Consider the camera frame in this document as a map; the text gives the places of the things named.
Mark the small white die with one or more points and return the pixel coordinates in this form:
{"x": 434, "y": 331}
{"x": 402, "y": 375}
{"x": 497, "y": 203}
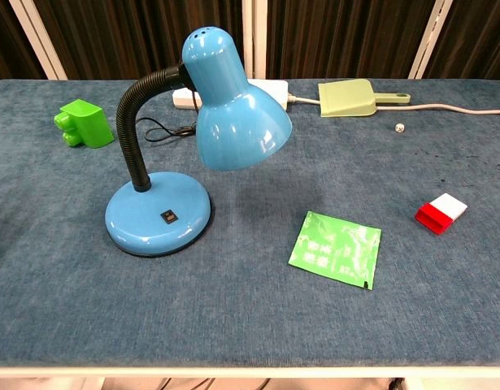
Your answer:
{"x": 400, "y": 128}

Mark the pale green plastic dustpan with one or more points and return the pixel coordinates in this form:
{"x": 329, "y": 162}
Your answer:
{"x": 347, "y": 97}

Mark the blue fabric table cover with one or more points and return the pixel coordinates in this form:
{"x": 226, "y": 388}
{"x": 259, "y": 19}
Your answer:
{"x": 249, "y": 304}

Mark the green plastic building block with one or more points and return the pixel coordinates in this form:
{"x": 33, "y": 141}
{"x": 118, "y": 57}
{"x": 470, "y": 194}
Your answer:
{"x": 86, "y": 124}

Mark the white slanted frame post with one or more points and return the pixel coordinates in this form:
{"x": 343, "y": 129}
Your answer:
{"x": 38, "y": 36}
{"x": 430, "y": 38}

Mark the red and white plastic block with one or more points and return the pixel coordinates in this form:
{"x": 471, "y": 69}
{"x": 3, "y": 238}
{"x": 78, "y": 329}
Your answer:
{"x": 440, "y": 213}

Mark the blue gooseneck table lamp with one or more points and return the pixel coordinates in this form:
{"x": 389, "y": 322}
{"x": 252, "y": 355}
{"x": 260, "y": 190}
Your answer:
{"x": 158, "y": 211}

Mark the white vertical frame post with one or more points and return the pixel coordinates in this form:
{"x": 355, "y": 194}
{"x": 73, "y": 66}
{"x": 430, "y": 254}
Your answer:
{"x": 253, "y": 36}

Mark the dark pleated curtain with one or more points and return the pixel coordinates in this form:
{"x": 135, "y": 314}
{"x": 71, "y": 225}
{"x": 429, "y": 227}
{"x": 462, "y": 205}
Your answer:
{"x": 339, "y": 36}

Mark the green foil sachet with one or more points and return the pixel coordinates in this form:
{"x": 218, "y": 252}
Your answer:
{"x": 335, "y": 250}

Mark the white power strip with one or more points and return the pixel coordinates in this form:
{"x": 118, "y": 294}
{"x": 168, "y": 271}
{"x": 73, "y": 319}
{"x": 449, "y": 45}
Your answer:
{"x": 182, "y": 98}

